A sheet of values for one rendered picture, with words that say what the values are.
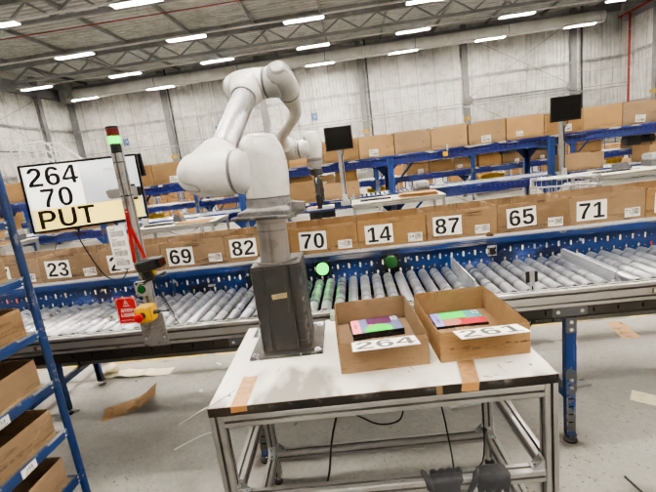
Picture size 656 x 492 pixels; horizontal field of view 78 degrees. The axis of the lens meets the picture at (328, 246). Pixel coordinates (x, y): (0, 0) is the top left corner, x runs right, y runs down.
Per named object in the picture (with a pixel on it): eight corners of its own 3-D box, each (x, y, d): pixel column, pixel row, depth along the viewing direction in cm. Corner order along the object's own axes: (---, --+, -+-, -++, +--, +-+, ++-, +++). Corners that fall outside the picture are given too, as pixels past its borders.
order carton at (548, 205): (498, 235, 230) (497, 205, 227) (481, 226, 259) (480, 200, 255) (570, 226, 227) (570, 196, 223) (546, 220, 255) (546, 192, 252)
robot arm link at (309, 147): (324, 156, 240) (303, 159, 242) (321, 130, 236) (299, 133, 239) (321, 157, 229) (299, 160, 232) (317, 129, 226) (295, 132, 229)
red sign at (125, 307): (119, 324, 188) (113, 299, 186) (120, 324, 189) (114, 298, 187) (152, 321, 187) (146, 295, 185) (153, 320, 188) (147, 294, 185)
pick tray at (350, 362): (340, 375, 127) (337, 345, 125) (336, 326, 165) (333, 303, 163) (430, 363, 127) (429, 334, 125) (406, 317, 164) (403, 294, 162)
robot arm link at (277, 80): (300, 79, 191) (272, 83, 194) (289, 50, 174) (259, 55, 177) (299, 102, 187) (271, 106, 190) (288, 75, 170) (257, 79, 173)
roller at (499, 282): (510, 302, 179) (510, 291, 178) (475, 270, 230) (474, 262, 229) (521, 301, 179) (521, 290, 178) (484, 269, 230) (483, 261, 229)
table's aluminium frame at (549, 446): (248, 615, 133) (208, 419, 118) (274, 478, 190) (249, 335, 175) (562, 590, 128) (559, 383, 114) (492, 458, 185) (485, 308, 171)
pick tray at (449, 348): (440, 363, 126) (437, 333, 124) (414, 317, 164) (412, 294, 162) (532, 352, 126) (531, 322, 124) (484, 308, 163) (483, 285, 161)
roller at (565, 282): (571, 296, 177) (571, 285, 176) (522, 266, 228) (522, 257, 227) (583, 295, 177) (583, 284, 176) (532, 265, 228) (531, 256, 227)
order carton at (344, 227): (292, 257, 240) (288, 228, 237) (299, 247, 269) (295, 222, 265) (358, 250, 237) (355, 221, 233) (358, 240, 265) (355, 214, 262)
